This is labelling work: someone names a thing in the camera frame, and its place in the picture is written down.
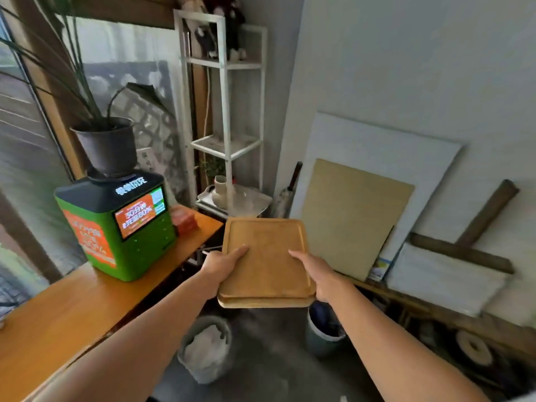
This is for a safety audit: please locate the person's left hand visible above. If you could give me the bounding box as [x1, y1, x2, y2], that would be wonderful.
[200, 245, 250, 301]

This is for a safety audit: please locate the person's right hand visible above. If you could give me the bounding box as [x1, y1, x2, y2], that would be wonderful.
[288, 250, 351, 304]

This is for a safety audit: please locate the wooden tray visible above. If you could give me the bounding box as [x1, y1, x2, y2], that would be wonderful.
[217, 294, 316, 309]
[218, 217, 317, 299]

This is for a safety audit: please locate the person's left forearm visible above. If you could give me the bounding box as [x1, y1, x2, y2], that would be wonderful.
[31, 270, 211, 402]

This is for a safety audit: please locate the person's right forearm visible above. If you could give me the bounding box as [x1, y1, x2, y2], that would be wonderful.
[327, 277, 491, 402]

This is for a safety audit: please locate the small orange box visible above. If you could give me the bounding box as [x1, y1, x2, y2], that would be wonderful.
[170, 205, 199, 236]

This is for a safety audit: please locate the white ceramic vase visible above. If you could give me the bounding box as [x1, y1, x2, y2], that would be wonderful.
[211, 176, 229, 210]

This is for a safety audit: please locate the tan cardboard sheet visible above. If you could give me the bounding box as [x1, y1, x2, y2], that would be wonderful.
[301, 159, 416, 282]

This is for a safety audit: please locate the grey bin with blue bag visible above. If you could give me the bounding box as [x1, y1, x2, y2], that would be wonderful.
[305, 301, 347, 359]

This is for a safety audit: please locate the colourful printed booklet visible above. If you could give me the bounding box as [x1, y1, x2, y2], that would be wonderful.
[368, 258, 393, 283]

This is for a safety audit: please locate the small green plant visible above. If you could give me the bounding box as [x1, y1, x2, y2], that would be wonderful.
[200, 157, 227, 179]

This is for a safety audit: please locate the grey bucket with white cloth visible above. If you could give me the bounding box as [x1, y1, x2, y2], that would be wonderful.
[178, 316, 233, 386]

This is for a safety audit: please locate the green power bank kiosk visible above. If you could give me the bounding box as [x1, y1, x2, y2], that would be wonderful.
[54, 171, 177, 283]

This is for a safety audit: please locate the large white board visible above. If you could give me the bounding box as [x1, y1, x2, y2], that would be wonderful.
[289, 112, 463, 264]

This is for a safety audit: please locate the white metal shelf rack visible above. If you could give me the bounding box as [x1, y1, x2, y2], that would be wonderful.
[173, 9, 269, 218]

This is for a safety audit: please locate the white corrugated panel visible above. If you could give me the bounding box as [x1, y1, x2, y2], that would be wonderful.
[385, 243, 512, 318]

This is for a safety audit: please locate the low wooden bench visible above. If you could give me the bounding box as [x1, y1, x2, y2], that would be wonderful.
[343, 274, 536, 365]

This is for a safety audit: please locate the wooden counter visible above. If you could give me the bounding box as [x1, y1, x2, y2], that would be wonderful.
[0, 205, 224, 402]

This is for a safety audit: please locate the black plant pot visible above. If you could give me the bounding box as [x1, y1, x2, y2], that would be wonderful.
[70, 117, 138, 179]

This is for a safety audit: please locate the brown wooden cross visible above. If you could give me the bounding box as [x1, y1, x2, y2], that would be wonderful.
[409, 179, 521, 275]

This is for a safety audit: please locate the white tape roll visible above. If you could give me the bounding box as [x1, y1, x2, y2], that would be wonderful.
[455, 330, 495, 368]

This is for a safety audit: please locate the black and white plush toy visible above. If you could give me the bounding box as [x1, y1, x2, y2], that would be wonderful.
[193, 0, 248, 62]

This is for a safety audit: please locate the green leafy plant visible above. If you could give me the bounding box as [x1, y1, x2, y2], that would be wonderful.
[0, 0, 176, 131]

